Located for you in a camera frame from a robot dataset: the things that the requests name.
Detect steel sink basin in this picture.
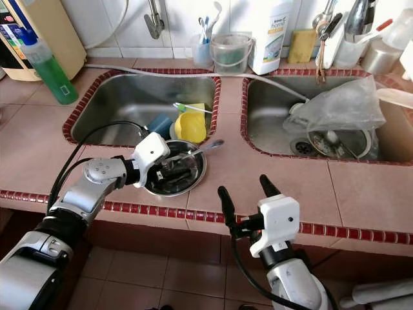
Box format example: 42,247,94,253
65,70,220,146
242,76,404,159

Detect blue mug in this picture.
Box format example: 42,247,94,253
147,113,175,138

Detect beige water filter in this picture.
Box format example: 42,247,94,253
0,0,86,81

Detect chrome conical spout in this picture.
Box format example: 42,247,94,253
343,0,379,36

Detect white detergent bottle yellow cap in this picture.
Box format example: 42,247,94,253
252,0,294,75

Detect green dish soap bottle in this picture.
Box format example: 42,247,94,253
21,27,78,105

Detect white green handled utensil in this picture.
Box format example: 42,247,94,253
173,102,212,116

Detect long grey hose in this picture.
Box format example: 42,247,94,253
84,63,308,117

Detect white curved hose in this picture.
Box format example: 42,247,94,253
84,0,133,49

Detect yellow plastic bowl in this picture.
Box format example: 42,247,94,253
174,111,207,144

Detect cream plastic ladle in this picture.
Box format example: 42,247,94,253
376,88,413,109

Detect blue white toothbrush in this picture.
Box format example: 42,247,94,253
199,16,212,45

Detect clear plastic bucket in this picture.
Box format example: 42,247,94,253
210,32,254,73

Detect white rimmed steel bowl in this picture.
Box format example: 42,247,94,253
307,128,375,160

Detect white plastic container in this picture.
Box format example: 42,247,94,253
323,29,365,67

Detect white tubular rack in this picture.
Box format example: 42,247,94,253
339,278,413,310

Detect translucent plastic jug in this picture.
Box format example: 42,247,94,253
382,8,413,49

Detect steel cup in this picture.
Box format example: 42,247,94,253
360,40,402,75

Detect clear plastic bag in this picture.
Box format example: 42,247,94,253
284,76,386,133

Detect clear toothbrush cup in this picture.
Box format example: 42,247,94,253
190,32,212,65

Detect brown base cabinet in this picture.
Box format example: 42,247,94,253
77,210,413,288

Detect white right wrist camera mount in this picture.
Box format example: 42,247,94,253
250,194,301,259

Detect red tipped utensil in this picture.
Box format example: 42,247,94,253
365,18,394,39

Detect brown hanging cord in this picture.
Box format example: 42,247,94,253
316,39,327,85

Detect chrome lever faucet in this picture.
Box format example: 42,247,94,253
313,0,344,43

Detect mustard yellow sponge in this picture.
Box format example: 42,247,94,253
288,29,318,63

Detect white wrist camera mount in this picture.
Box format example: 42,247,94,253
132,132,172,172
250,194,301,259

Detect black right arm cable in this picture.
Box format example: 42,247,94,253
229,229,339,310

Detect shallow steel bowl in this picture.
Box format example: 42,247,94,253
143,139,207,198

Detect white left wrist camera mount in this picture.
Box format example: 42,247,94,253
132,132,172,172

